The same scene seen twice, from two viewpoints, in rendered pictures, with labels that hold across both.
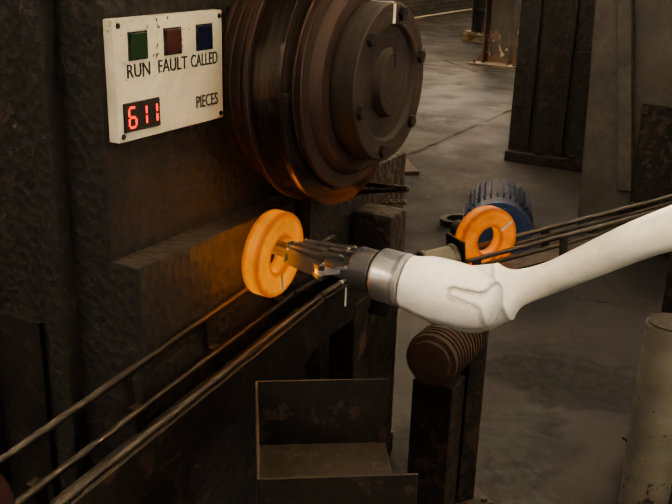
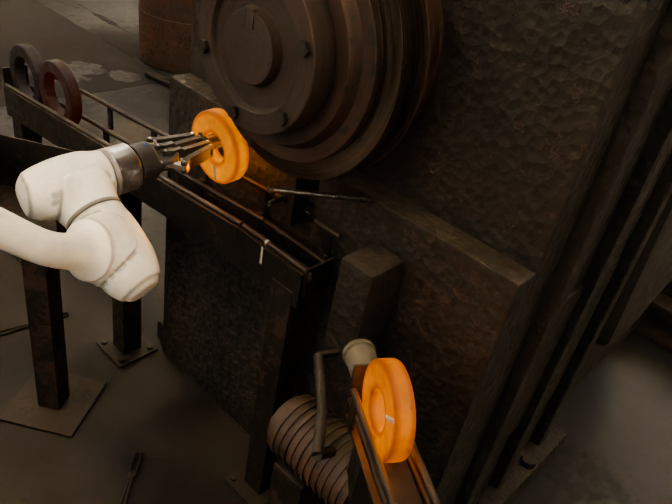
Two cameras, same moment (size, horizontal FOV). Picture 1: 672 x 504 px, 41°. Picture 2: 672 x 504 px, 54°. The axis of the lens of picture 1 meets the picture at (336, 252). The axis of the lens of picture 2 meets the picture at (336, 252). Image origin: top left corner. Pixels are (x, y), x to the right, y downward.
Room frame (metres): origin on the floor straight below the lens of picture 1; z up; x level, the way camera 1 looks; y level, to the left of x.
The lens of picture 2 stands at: (1.96, -1.08, 1.44)
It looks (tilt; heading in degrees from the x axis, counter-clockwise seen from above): 33 degrees down; 99
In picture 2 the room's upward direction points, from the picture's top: 11 degrees clockwise
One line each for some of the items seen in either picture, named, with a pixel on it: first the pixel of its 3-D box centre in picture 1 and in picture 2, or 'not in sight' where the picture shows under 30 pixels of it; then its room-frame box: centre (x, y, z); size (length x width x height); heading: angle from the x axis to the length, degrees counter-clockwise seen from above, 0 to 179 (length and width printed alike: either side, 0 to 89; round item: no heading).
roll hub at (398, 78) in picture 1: (381, 81); (260, 45); (1.63, -0.07, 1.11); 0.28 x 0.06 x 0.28; 151
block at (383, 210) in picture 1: (376, 259); (363, 308); (1.88, -0.09, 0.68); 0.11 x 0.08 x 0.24; 61
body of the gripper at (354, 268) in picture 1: (352, 266); (153, 158); (1.42, -0.03, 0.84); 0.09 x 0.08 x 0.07; 61
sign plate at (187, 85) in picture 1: (169, 72); not in sight; (1.43, 0.27, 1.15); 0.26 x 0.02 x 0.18; 151
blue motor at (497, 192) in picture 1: (497, 220); not in sight; (3.84, -0.72, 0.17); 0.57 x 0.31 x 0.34; 171
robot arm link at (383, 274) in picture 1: (391, 277); (119, 169); (1.38, -0.09, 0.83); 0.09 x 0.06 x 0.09; 151
